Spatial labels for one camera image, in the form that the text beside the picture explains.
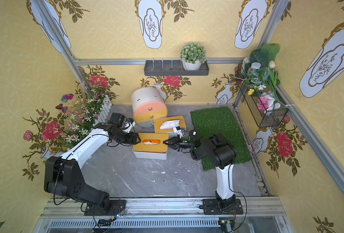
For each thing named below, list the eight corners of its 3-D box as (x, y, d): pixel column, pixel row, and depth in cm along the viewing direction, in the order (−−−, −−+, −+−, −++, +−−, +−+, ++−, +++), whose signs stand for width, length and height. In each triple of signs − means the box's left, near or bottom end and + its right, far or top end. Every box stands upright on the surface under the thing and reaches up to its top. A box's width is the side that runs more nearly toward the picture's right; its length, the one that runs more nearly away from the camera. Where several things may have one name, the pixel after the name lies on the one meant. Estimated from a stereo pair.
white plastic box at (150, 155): (134, 159, 93) (131, 153, 87) (135, 156, 95) (132, 150, 88) (167, 160, 93) (166, 154, 86) (167, 157, 94) (167, 151, 87)
